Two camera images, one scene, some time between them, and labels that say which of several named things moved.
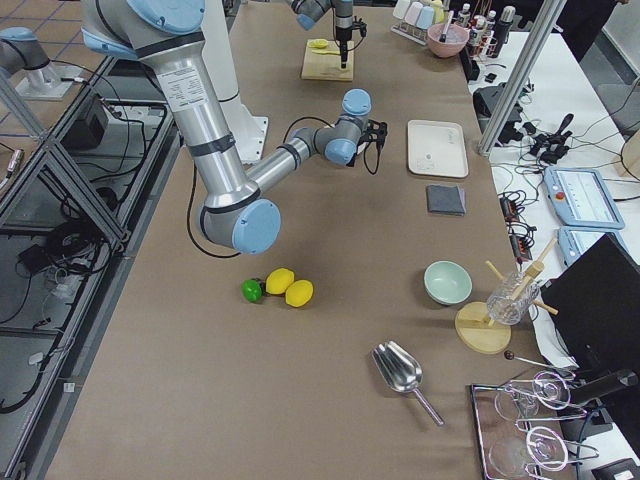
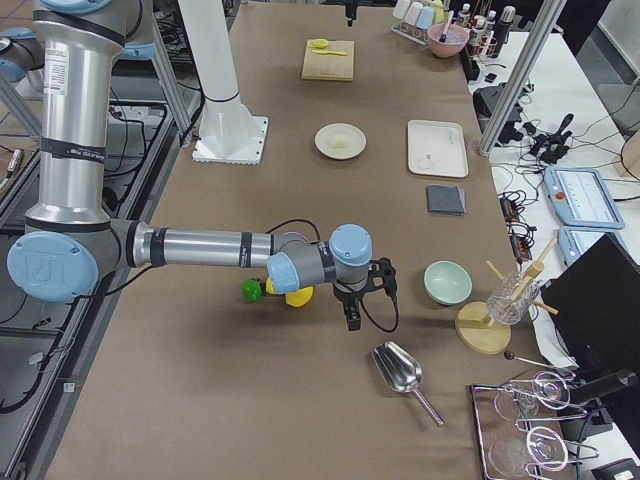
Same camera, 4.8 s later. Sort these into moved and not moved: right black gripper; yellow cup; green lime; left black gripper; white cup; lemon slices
Moved: right black gripper; left black gripper
Not moved: lemon slices; green lime; yellow cup; white cup
